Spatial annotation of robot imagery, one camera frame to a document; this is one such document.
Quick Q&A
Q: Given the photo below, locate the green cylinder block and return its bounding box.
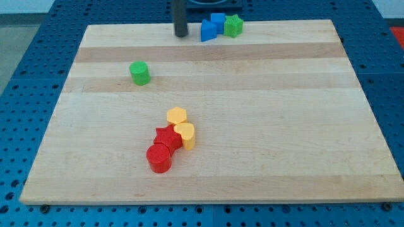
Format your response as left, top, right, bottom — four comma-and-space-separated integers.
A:
129, 61, 151, 86

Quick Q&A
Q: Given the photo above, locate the red star block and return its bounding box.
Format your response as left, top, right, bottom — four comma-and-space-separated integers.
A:
153, 125, 182, 156

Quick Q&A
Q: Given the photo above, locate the green star block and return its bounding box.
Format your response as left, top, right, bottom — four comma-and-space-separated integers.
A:
223, 15, 244, 38

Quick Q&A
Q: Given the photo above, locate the yellow heart block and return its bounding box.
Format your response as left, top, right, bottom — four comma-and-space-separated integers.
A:
174, 122, 196, 151

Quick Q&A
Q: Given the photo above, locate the yellow hexagon block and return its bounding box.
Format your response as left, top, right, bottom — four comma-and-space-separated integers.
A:
166, 107, 187, 125

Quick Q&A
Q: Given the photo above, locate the red cylinder block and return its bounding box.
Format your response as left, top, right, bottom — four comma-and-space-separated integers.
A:
146, 144, 172, 173

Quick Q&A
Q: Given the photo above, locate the light wooden board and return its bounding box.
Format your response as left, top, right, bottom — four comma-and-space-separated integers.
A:
20, 20, 403, 205

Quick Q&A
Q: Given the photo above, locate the blue triangle block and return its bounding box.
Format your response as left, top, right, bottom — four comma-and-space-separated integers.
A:
200, 20, 217, 42

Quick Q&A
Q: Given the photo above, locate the blue cube block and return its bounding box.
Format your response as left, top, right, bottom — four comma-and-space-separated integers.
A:
210, 13, 226, 34

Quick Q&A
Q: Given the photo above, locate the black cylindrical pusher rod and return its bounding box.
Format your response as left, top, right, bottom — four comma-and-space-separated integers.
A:
172, 0, 188, 38

